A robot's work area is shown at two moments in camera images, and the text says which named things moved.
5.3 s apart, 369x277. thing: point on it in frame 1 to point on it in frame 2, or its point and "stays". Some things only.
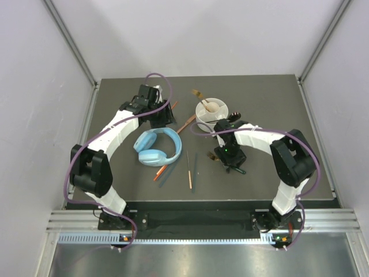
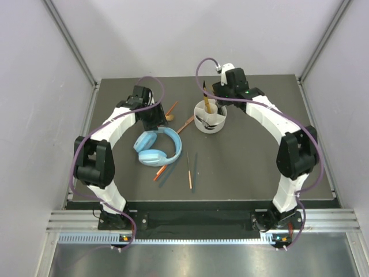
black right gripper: (238, 160) to (219, 89)
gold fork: (198, 93) to (207, 100)
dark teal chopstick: (195, 172) stays
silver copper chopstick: (189, 174) stays
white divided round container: (209, 111) stays
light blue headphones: (144, 144) stays
